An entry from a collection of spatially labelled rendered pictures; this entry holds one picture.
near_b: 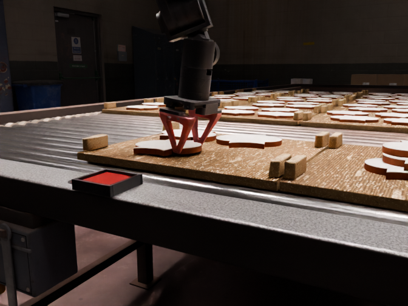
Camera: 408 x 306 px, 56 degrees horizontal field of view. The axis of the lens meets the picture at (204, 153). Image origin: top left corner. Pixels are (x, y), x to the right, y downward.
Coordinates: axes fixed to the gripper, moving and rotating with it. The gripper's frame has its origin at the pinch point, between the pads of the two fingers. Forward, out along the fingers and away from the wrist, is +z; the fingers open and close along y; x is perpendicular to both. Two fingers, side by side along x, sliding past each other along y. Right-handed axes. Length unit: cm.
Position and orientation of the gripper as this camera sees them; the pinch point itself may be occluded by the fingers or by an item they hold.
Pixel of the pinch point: (187, 145)
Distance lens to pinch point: 73.6
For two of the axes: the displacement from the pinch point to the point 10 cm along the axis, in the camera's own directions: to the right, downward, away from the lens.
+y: 5.1, -1.7, 8.4
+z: -1.2, 9.6, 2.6
